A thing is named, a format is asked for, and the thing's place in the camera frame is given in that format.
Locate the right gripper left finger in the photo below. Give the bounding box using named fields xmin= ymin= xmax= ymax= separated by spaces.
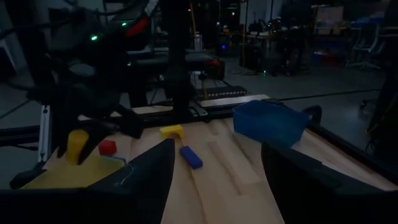
xmin=88 ymin=139 xmax=177 ymax=224

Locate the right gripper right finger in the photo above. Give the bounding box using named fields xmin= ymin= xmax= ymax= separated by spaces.
xmin=260 ymin=140 xmax=398 ymax=224

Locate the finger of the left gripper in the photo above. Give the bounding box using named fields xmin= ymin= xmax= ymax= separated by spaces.
xmin=77 ymin=123 xmax=108 ymax=166
xmin=57 ymin=119 xmax=72 ymax=159

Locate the yellow-green cylinder block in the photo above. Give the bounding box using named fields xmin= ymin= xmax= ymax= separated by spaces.
xmin=67 ymin=129 xmax=90 ymax=166

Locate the red cube block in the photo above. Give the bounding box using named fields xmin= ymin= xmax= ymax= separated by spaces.
xmin=98 ymin=139 xmax=118 ymax=156

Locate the blue block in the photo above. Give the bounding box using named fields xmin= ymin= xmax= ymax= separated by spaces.
xmin=179 ymin=145 xmax=204 ymax=170

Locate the aluminium extrusion bar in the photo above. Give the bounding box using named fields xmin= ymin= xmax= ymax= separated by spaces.
xmin=37 ymin=104 xmax=51 ymax=163

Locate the yellow translucent plastic bin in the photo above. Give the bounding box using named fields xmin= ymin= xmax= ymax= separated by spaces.
xmin=21 ymin=154 xmax=129 ymax=190

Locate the yellow arch block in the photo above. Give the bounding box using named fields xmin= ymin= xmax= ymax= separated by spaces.
xmin=159 ymin=124 xmax=185 ymax=140

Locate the blue plastic bin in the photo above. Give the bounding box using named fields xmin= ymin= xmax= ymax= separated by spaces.
xmin=232 ymin=100 xmax=312 ymax=149

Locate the yellow black hazard strip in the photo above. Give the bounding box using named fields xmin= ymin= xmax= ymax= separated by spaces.
xmin=197 ymin=86 xmax=250 ymax=100

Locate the black box with red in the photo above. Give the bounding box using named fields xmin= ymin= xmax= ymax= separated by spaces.
xmin=203 ymin=58 xmax=226 ymax=81

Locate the office chair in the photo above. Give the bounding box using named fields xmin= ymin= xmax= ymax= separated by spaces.
xmin=346 ymin=23 xmax=388 ymax=71

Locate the dark background desk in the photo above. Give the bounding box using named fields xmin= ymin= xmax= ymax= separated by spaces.
xmin=245 ymin=29 xmax=312 ymax=75

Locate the whiteboard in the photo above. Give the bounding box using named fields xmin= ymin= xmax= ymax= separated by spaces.
xmin=313 ymin=5 xmax=345 ymax=30

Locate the black bracket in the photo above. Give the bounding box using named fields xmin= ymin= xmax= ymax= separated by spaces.
xmin=9 ymin=167 xmax=47 ymax=190

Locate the black table edge rail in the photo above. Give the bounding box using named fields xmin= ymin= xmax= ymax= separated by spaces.
xmin=133 ymin=98 xmax=280 ymax=128
xmin=306 ymin=121 xmax=398 ymax=184

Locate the black cable loop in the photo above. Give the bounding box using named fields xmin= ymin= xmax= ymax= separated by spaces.
xmin=302 ymin=105 xmax=323 ymax=126

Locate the black floor cable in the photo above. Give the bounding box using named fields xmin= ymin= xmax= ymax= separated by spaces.
xmin=278 ymin=88 xmax=382 ymax=102

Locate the black frame post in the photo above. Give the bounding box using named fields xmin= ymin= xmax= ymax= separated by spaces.
xmin=160 ymin=0 xmax=195 ymax=121

